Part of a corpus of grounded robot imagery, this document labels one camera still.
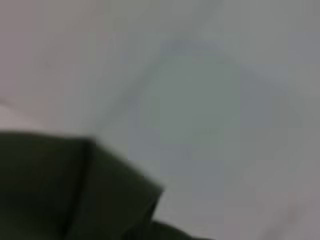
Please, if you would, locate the dark green t-shirt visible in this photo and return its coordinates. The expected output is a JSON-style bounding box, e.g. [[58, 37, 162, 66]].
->
[[0, 129, 216, 240]]

